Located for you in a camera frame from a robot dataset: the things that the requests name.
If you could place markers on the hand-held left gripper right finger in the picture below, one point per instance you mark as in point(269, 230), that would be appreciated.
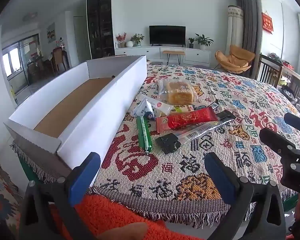
point(218, 180)

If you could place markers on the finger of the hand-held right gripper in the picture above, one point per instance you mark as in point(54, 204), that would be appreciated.
point(275, 141)
point(297, 123)

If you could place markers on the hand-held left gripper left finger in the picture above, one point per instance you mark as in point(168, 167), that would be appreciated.
point(85, 180)

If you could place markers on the silver stick snack packet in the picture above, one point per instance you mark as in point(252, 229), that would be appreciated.
point(202, 131)

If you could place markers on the black stick snack packet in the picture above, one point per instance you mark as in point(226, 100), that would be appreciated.
point(168, 143)

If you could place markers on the red snack packet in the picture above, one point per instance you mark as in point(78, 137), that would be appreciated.
point(185, 120)

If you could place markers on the white cardboard box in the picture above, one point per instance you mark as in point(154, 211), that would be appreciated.
point(110, 110)

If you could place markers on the green sausage stick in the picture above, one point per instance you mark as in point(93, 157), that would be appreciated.
point(144, 135)

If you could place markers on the yellow green snack packet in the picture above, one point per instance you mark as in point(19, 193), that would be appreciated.
point(185, 108)

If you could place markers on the white blue triangular packet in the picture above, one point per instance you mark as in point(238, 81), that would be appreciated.
point(142, 110)

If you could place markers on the bread slice packet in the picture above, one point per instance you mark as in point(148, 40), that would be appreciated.
point(177, 92)

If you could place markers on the clear tube snack packet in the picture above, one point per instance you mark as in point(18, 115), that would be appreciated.
point(158, 104)

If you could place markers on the printed woven blanket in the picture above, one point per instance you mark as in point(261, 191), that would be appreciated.
point(190, 170)

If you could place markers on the fuzzy orange-red clothing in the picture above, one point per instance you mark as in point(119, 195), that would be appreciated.
point(102, 212)

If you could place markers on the cluttered wooden side table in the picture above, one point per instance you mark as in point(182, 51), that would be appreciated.
point(295, 75)

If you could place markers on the wooden slat chair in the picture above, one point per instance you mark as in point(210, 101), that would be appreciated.
point(267, 70)

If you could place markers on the floral sofa cloth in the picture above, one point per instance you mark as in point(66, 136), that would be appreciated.
point(2, 197)

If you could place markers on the orange lounge chair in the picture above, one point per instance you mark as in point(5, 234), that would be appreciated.
point(233, 60)

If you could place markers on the small yellow floor sign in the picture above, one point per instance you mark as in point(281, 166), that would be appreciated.
point(13, 92)

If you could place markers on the white standing air conditioner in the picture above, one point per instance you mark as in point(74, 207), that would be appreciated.
point(233, 30)

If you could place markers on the white television cabinet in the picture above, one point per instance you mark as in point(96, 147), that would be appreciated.
point(197, 55)

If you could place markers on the grey curtain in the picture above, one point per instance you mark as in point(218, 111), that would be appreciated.
point(248, 17)

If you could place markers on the dark wooden dining table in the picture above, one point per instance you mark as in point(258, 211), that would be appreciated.
point(37, 65)

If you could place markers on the large green potted plant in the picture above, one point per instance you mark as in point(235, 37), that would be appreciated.
point(202, 40)

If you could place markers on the dark wooden dining chair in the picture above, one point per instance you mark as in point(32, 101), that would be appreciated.
point(58, 57)

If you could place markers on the small dark potted plant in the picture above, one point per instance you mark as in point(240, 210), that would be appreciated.
point(191, 42)

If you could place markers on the wooden stool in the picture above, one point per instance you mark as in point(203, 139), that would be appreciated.
point(173, 52)

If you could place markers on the red flower vase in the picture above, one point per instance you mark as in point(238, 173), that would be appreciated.
point(121, 40)

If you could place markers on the leafy plant in glass pot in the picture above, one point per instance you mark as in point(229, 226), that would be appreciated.
point(137, 39)

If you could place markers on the black television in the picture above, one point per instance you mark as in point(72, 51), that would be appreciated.
point(167, 35)

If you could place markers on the dark glass display cabinet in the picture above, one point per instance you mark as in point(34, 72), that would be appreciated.
point(100, 25)

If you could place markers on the red wall hanging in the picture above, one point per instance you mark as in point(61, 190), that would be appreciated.
point(267, 22)

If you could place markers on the wall painting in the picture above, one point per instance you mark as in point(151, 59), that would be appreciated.
point(51, 32)

